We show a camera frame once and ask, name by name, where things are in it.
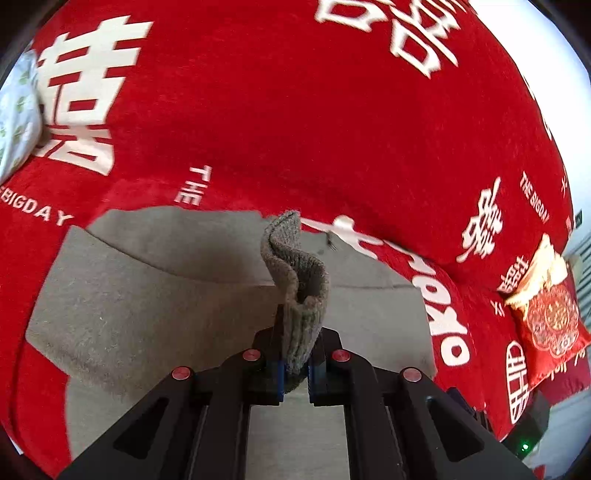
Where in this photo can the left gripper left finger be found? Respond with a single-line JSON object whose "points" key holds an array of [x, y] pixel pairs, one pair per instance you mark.
{"points": [[191, 425]]}

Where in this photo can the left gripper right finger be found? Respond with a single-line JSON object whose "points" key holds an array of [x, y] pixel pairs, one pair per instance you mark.
{"points": [[401, 425]]}

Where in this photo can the grey knit sweater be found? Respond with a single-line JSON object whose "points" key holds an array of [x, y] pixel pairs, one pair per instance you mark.
{"points": [[138, 293]]}

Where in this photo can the red embroidered wedding pillow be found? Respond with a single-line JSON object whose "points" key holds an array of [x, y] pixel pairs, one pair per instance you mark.
{"points": [[541, 293]]}

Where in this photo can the red wedding bedspread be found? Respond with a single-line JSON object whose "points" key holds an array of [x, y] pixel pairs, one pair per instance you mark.
{"points": [[446, 137]]}

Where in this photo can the white floral crumpled cloth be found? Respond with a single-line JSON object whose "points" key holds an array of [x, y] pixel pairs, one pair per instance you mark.
{"points": [[21, 121]]}

